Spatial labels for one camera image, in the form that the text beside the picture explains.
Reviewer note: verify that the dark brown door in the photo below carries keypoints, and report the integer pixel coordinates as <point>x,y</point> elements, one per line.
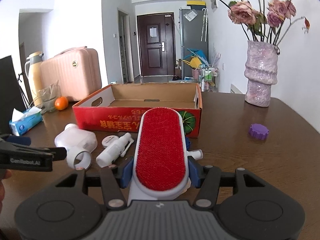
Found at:
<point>156,33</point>

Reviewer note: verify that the round white cosmetic tin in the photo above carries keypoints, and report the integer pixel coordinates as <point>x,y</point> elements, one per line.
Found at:
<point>107,141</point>

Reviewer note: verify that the yellow box on refrigerator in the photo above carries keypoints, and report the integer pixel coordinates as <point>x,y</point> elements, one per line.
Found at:
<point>197,5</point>

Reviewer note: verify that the large white plastic bottle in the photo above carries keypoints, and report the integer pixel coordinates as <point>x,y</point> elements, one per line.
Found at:
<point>72,136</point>

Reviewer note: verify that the grey refrigerator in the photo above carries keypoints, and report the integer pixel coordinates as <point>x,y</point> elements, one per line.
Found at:
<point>191,33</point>

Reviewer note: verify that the yellow thermos jug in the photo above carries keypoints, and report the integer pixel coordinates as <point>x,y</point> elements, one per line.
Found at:
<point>32,69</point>

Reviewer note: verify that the blue tissue pack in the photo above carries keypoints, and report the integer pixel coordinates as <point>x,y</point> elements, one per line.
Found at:
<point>22,122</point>

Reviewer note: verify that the wire storage cart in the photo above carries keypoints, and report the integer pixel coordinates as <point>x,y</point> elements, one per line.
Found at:
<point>209,78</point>

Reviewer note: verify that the dried pink roses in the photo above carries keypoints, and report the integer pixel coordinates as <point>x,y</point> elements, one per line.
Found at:
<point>269,23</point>

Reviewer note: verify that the pink textured vase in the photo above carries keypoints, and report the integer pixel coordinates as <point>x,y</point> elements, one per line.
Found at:
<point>261,70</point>

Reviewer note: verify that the white tape roll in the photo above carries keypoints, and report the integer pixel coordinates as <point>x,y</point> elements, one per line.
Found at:
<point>78,158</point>

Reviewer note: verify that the clear glass cup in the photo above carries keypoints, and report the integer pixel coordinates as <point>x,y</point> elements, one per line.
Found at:
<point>49,95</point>

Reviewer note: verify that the black monitor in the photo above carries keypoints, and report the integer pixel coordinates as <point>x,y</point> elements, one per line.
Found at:
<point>10,95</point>

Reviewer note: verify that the red white lint brush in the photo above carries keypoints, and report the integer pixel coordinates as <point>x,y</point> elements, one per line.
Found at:
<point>160,166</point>

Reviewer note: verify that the orange fruit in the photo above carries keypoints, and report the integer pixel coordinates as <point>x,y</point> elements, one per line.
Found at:
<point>61,103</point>

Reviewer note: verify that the red cardboard box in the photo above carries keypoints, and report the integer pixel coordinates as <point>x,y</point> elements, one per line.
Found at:
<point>118,108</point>

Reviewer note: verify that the person's left hand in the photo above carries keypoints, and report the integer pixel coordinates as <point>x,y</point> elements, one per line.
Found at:
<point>7,175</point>

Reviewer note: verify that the small white spray bottle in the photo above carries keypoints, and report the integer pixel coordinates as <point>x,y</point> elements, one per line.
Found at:
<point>116,149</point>

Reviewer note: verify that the purple bottle cap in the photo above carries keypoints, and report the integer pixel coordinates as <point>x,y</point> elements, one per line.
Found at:
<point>258,131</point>

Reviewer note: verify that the pink suitcase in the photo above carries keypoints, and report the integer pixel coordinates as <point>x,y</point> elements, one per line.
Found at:
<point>75,70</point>

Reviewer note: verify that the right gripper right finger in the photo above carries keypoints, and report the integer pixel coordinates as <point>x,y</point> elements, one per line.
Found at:
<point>207,180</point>

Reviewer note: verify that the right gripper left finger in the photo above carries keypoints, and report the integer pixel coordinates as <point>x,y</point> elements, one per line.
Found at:
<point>114,178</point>

